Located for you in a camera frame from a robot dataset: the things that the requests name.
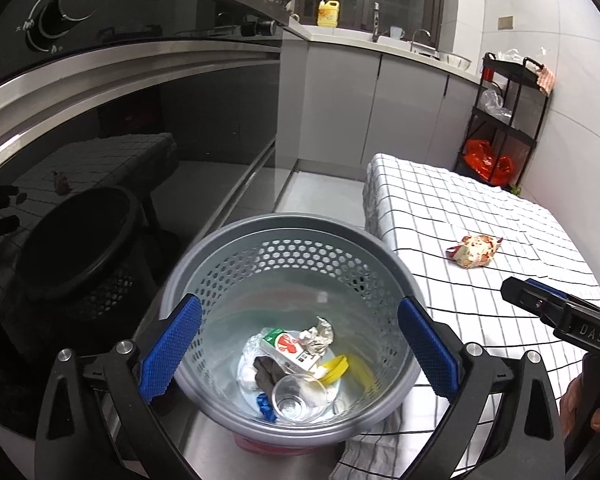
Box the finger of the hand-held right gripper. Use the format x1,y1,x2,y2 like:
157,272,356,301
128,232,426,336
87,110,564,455
525,278,600,311
500,277,576,328

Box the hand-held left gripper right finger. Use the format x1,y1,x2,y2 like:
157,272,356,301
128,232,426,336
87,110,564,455
397,296,566,480

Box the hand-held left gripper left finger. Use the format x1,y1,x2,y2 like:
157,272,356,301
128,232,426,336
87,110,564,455
34,294,203,480

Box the patterned snack wrapper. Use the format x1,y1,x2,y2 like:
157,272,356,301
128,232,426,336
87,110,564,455
446,234,503,268

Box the clear plastic film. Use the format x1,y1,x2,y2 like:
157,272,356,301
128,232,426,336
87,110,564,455
242,335,266,361

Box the white tissue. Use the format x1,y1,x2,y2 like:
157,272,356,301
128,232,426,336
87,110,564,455
237,360,258,391

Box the yellow plastic lid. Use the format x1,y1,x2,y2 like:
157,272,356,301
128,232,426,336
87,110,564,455
315,354,376,386

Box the dark grey cloth wad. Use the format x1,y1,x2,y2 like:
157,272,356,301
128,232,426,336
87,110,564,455
252,355,287,391

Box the silver foil paper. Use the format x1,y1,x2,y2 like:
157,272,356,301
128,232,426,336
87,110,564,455
300,316,335,353

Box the white red green carton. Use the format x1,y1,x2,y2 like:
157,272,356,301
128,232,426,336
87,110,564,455
257,326,326,376

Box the clear plastic cup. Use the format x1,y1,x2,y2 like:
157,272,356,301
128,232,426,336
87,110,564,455
270,372,328,423

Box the grey perforated plastic bin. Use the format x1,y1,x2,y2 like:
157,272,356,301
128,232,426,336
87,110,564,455
156,214,428,453

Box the person's right hand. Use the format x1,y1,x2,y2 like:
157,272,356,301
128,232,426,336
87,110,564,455
560,376,600,436

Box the white black checked tablecloth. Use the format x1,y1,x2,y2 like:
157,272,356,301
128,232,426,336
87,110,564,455
332,152,600,480

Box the red plastic bag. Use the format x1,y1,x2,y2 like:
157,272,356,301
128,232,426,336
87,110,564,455
462,139,515,186

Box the clear plastic bag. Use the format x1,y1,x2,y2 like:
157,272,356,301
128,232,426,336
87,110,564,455
480,87,513,121

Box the pink checked cloth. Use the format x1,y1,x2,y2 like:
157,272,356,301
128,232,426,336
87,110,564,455
535,66,556,96

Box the black metal shelf rack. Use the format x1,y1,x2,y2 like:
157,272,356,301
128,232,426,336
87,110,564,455
455,52,551,193

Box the white kitchen cabinets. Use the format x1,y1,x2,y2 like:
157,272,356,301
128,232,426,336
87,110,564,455
280,40,481,171

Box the black glass steel stove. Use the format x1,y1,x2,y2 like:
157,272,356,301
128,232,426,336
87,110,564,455
0,0,311,436

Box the steel bowl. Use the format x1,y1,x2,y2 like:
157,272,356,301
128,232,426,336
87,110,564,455
437,52,473,71

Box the black stove knob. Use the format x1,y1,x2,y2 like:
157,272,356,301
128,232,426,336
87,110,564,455
242,20,277,37
25,0,101,53

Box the yellow detergent bottle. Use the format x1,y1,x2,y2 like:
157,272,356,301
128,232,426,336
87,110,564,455
316,0,342,28

